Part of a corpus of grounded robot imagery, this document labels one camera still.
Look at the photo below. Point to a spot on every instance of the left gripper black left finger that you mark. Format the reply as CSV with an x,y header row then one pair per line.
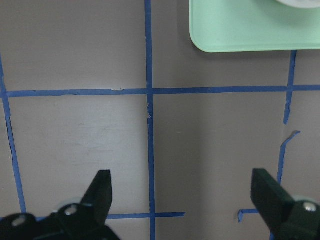
x,y
85,220

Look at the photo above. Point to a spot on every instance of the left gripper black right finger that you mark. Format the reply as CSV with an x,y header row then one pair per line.
x,y
287,218

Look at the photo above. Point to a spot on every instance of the white round plate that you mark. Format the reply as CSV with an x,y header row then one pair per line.
x,y
301,4

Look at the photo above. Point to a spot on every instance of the light green plastic tray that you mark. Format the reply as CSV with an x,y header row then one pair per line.
x,y
225,26

